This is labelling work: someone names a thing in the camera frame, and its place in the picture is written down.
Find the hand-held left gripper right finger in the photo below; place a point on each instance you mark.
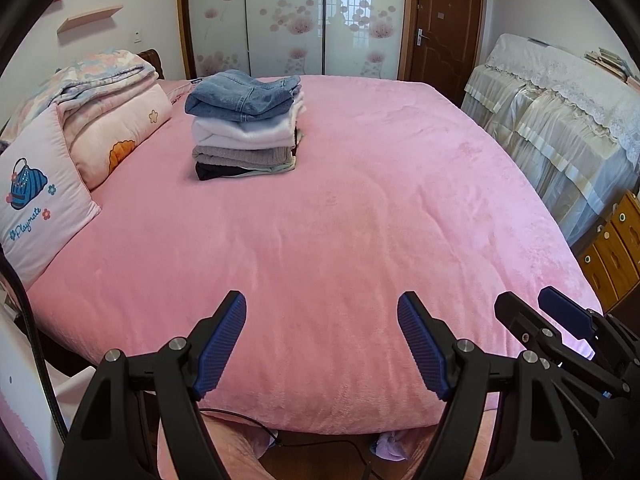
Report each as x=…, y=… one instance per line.
x=422, y=345

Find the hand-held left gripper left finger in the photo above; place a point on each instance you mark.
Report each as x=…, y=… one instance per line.
x=222, y=345

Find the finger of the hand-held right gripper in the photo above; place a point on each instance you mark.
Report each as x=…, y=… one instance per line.
x=525, y=317
x=565, y=310

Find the blue denim jacket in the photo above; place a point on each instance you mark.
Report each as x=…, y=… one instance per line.
x=240, y=95

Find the wooden drawer cabinet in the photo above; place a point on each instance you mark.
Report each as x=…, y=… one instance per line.
x=617, y=255

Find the purple cloth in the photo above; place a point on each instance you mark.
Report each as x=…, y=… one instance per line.
x=390, y=447

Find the person's right leg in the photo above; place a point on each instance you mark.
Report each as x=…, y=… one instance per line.
x=430, y=452

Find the person's leg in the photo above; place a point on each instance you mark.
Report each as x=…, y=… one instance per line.
x=430, y=452
x=225, y=455

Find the person's left leg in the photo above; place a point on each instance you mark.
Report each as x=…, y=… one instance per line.
x=225, y=455

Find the pink blanket bed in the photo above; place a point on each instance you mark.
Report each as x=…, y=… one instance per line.
x=325, y=210

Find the black folded garment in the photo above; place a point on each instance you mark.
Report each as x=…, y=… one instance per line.
x=215, y=172

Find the light green folded garment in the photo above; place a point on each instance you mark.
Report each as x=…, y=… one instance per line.
x=272, y=167

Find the grey folded garment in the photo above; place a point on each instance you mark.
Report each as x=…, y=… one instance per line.
x=235, y=155

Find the white bedside cabinet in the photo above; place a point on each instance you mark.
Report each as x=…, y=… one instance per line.
x=22, y=410

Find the white folded garment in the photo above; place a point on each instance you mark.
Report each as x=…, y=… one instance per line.
x=240, y=132

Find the pink pillow with bag print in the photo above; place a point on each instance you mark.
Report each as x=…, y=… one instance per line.
x=45, y=210

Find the pink pillow with orange shell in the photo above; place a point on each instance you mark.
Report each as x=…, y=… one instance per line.
x=120, y=130

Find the stack of books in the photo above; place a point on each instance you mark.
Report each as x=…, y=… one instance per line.
x=610, y=62

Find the dark wooden headboard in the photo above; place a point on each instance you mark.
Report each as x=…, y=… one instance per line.
x=152, y=62

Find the floral folded quilt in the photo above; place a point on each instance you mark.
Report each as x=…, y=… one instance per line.
x=100, y=77

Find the brown wooden door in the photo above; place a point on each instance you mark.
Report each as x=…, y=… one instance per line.
x=447, y=25

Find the white wall socket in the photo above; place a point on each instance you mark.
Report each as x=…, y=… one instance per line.
x=138, y=36

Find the pink wall shelf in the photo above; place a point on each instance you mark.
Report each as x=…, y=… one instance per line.
x=90, y=19

